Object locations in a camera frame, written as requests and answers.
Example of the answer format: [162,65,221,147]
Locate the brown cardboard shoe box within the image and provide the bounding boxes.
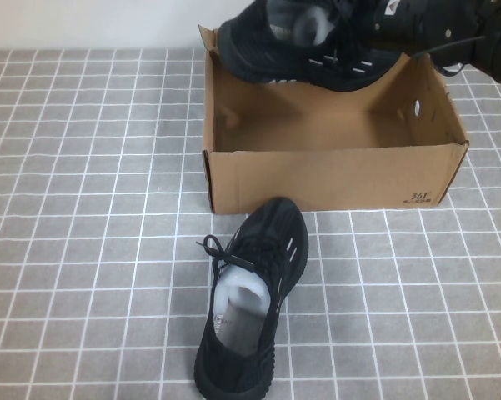
[198,23,471,216]

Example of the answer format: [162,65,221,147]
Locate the grey grid tablecloth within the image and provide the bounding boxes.
[0,47,501,400]

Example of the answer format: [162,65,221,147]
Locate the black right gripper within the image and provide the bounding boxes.
[366,0,484,53]

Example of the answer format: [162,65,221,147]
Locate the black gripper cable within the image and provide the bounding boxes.
[416,35,488,78]

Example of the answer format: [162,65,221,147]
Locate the white foam shoe stuffing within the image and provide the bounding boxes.
[213,262,273,322]
[293,3,331,45]

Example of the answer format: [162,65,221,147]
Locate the black knit sneaker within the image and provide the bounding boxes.
[216,0,406,93]
[193,196,310,398]

